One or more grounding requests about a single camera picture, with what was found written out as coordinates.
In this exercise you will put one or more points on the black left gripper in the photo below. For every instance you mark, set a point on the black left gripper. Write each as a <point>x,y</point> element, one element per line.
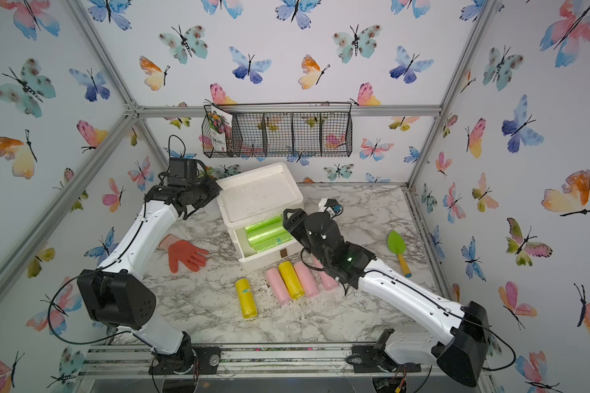
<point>215,188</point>

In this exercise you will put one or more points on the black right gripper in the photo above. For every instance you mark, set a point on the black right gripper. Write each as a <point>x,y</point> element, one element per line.
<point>298,220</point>

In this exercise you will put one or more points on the green trash bag roll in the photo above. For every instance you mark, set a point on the green trash bag roll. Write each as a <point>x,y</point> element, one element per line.
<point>273,242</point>
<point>256,237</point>
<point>271,224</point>

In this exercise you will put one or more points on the white top drawer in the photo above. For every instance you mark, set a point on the white top drawer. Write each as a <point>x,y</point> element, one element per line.
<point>250,260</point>

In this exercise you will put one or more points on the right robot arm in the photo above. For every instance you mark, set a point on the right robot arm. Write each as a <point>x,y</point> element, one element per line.
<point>461,332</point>

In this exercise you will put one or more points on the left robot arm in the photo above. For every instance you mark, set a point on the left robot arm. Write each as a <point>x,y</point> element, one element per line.
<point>114,294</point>

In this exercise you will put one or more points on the white three-drawer cabinet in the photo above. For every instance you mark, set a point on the white three-drawer cabinet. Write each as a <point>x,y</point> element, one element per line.
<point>254,196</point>

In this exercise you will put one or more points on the yellow trash bag roll middle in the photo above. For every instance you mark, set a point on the yellow trash bag roll middle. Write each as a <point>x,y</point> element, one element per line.
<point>291,280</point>

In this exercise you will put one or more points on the yellow trash bag roll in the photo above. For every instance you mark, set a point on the yellow trash bag roll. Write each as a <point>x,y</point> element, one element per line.
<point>291,280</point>
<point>247,304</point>

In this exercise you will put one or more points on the pink trash bag roll middle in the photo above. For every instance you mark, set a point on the pink trash bag roll middle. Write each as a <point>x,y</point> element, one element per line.
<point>306,279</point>

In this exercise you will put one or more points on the pink trash bag roll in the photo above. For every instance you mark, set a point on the pink trash bag roll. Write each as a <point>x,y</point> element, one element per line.
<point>306,279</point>
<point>327,281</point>
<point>277,286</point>

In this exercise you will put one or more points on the pink trash bag roll right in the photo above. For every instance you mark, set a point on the pink trash bag roll right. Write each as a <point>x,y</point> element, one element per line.
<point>327,281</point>

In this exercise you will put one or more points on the pink trash bag roll left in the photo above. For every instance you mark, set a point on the pink trash bag roll left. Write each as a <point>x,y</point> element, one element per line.
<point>277,286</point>

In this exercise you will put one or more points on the yellow trash bag roll left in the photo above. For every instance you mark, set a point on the yellow trash bag roll left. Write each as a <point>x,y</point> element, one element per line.
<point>247,304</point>

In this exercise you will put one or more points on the red work glove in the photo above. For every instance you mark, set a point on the red work glove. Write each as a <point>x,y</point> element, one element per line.
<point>182,252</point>

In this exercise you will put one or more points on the seed packet in basket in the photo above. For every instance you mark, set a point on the seed packet in basket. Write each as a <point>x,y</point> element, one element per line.
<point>220,125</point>

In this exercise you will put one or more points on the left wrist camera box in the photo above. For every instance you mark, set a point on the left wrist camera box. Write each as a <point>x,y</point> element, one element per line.
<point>182,170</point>

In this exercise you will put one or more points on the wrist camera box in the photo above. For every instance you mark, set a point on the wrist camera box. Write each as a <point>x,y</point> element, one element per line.
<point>330,206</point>
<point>182,170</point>

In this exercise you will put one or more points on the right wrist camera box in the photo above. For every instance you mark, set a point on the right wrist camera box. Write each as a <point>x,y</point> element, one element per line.
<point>330,206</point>

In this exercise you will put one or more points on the black wire wall basket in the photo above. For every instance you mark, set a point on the black wire wall basket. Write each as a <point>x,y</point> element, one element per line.
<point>284,130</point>

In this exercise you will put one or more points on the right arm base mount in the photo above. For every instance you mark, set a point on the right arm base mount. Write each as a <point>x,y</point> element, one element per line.
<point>381,356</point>

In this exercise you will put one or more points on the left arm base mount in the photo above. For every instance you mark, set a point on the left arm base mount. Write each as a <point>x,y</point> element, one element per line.
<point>189,359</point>

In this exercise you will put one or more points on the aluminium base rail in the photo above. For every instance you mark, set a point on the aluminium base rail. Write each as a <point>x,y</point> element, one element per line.
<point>252,361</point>

